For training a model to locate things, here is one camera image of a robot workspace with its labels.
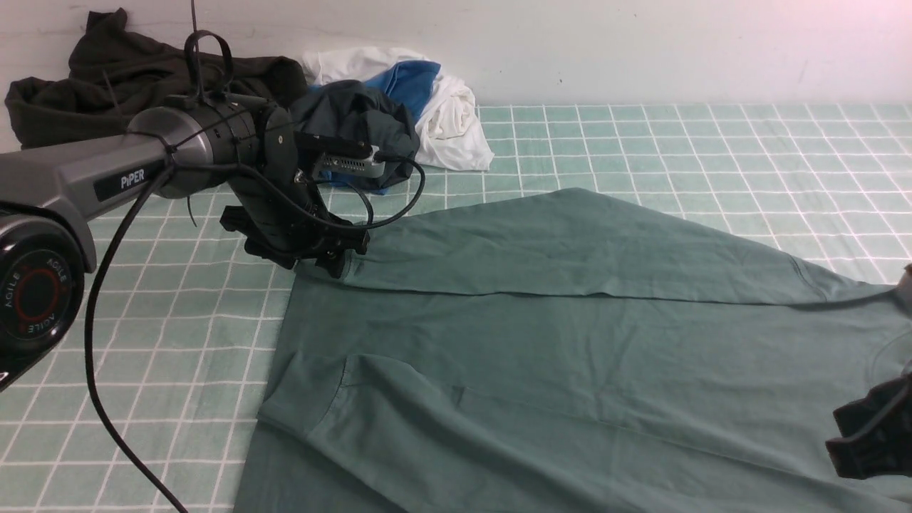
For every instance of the dark teal crumpled garment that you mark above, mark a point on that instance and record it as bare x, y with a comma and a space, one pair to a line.
353, 111

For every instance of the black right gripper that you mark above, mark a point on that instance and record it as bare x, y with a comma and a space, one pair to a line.
875, 433

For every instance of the green checked tablecloth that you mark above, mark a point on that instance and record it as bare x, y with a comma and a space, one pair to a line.
186, 321

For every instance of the green long-sleeve top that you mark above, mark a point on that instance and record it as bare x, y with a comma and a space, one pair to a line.
569, 352

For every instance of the white crumpled garment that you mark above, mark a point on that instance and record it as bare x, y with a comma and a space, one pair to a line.
450, 130

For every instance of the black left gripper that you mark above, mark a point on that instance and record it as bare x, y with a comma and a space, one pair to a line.
282, 213

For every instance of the blue crumpled garment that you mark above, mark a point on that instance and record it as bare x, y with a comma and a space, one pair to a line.
408, 82

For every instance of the dark olive crumpled garment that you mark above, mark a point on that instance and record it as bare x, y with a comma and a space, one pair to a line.
117, 74

